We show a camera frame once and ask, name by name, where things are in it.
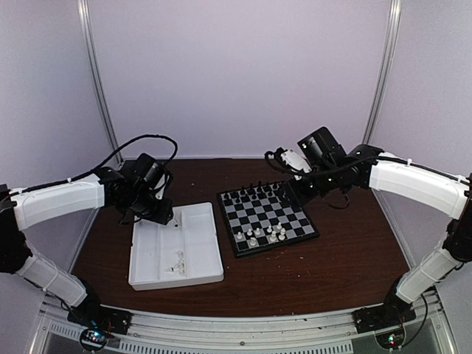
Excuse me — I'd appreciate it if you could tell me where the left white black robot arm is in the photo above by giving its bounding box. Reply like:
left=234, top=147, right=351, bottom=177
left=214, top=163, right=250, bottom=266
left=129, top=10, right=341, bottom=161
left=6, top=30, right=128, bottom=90
left=1, top=153, right=173, bottom=327

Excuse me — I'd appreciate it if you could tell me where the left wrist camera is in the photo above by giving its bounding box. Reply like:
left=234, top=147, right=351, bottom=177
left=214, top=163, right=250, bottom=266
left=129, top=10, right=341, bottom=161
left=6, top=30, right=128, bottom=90
left=154, top=173, right=171, bottom=200

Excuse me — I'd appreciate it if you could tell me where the right aluminium frame post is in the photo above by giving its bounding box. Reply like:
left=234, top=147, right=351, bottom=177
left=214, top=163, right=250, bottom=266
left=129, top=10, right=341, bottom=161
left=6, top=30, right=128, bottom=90
left=362, top=0, right=403, bottom=144

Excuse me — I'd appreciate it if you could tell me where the black grey chess board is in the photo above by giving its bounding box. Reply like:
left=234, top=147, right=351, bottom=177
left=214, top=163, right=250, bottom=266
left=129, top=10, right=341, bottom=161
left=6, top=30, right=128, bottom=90
left=217, top=181, right=320, bottom=257

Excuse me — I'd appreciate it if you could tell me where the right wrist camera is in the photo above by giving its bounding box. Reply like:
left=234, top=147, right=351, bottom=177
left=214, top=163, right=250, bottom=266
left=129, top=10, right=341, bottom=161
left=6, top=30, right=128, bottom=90
left=274, top=147, right=312, bottom=173

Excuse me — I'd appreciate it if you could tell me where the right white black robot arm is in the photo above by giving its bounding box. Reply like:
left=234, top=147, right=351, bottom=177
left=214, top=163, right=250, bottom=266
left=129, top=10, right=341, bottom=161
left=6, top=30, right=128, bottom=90
left=274, top=127, right=471, bottom=326

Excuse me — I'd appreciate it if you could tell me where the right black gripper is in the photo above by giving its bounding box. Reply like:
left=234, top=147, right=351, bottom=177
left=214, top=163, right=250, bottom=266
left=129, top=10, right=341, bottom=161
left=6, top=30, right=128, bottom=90
left=279, top=163, right=339, bottom=208

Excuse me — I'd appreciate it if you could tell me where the white plastic compartment tray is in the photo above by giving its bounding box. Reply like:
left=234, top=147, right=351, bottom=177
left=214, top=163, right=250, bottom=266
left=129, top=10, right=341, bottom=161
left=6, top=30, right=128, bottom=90
left=128, top=202, right=224, bottom=291

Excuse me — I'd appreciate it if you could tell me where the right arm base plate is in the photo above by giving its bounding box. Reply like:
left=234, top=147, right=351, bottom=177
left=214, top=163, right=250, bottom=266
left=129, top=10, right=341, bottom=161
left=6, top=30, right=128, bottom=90
left=352, top=305, right=416, bottom=333

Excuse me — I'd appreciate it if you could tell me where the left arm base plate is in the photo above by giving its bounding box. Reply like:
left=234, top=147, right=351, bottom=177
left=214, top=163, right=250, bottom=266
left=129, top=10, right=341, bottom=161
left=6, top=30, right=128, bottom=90
left=67, top=308, right=132, bottom=335

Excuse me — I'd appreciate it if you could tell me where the front aluminium rail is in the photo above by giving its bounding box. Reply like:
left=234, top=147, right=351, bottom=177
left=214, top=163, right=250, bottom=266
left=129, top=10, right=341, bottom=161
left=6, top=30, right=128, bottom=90
left=27, top=291, right=458, bottom=353

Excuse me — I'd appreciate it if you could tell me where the aluminium frame post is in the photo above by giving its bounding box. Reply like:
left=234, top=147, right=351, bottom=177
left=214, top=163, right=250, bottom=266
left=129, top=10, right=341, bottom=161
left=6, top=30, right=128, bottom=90
left=362, top=0, right=403, bottom=144
left=77, top=0, right=119, bottom=150

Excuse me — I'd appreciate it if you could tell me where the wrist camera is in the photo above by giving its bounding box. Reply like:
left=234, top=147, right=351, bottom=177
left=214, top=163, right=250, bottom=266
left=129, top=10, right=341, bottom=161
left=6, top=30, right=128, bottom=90
left=154, top=173, right=171, bottom=200
left=274, top=147, right=312, bottom=173

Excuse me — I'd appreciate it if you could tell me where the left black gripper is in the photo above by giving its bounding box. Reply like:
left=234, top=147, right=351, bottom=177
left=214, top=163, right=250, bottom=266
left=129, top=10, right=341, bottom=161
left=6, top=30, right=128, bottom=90
left=128, top=188, right=173, bottom=225

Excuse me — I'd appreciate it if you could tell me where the left aluminium frame post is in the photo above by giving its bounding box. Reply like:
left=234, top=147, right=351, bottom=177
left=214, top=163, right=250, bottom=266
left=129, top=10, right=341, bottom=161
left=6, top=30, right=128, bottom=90
left=77, top=0, right=119, bottom=150

